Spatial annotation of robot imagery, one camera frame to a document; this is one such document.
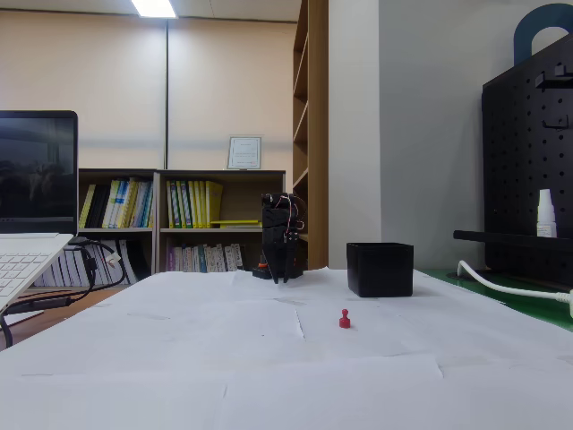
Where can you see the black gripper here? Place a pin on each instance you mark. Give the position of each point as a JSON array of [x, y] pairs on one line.
[[277, 242]]

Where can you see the small red pawn piece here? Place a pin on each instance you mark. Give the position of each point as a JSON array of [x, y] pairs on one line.
[[344, 320]]

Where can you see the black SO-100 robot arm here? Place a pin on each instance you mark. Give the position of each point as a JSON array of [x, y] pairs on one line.
[[279, 200]]

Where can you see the black square plastic box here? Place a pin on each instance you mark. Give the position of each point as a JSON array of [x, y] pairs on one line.
[[380, 273]]

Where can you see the orange black table clamp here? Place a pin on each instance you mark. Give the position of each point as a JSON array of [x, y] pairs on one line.
[[262, 265]]

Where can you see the white paper sheet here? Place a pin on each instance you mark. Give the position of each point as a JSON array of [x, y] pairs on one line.
[[506, 389], [112, 403], [331, 398], [179, 338], [385, 333], [179, 291], [322, 289]]

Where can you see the flat yellow folder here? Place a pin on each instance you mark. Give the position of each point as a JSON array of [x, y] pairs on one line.
[[235, 222]]

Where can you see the wide low wooden bookshelf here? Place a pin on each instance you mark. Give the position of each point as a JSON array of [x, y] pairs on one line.
[[242, 197]]

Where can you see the framed white certificate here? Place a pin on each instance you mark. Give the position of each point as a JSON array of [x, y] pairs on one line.
[[244, 153]]

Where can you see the tall wooden bookshelf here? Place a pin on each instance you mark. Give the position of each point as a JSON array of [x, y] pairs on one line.
[[318, 134]]

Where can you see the narrow low wooden bookshelf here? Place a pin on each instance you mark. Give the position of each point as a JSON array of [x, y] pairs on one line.
[[116, 233]]

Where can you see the black pegboard shelf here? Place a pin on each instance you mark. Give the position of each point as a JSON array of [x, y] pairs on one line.
[[506, 239]]

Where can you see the white laptop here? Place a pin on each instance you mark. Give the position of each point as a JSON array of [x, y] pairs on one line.
[[36, 179]]

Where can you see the black pegboard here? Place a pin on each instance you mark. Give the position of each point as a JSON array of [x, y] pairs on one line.
[[524, 170]]

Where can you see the small white dropper bottle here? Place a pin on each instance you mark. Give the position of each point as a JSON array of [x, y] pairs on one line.
[[546, 215]]

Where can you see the rectangular ceiling light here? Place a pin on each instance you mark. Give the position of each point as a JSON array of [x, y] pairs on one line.
[[153, 8]]

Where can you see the black pegboard hook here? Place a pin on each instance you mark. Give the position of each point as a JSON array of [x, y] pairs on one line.
[[554, 125], [553, 77]]

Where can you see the dark blue arched object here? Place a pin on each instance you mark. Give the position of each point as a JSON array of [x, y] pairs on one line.
[[521, 31]]

